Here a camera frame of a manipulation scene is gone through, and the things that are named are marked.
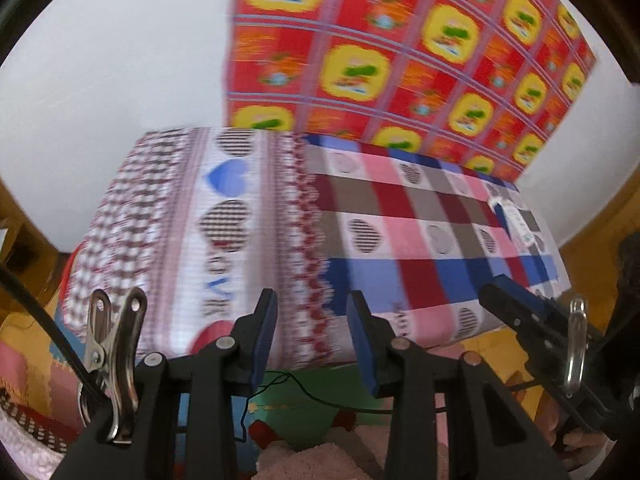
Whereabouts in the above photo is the blue and white carton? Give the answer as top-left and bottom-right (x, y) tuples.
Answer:
(489, 195), (536, 253)

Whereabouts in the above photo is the wooden desk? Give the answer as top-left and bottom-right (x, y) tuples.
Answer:
(0, 177), (63, 311)

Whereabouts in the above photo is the red floral wall cloth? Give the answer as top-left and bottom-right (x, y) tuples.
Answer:
(220, 0), (598, 183)

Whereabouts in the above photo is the thick black cable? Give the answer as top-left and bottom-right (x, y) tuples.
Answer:
(0, 265), (106, 406)

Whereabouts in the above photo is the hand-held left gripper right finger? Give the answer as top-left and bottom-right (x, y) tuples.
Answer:
(346, 289), (572, 480)

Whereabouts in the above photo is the metal spring clip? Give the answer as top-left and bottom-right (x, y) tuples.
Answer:
(80, 287), (148, 445)
(562, 297), (588, 393)

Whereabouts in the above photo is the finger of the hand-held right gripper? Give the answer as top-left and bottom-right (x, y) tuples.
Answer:
(477, 282), (572, 397)
(492, 274), (572, 327)

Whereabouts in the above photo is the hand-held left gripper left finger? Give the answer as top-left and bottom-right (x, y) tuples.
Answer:
(51, 288), (279, 480)

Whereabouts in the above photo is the person's right hand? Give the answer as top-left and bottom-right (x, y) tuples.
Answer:
(541, 399), (609, 469)

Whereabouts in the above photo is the polka dot cloth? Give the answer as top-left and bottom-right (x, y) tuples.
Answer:
(0, 390), (83, 461)

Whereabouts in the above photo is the red perforated plastic basket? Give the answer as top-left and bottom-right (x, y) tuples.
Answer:
(60, 245), (88, 311)

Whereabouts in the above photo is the thin black wire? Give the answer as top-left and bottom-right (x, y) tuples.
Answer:
(240, 371), (401, 443)

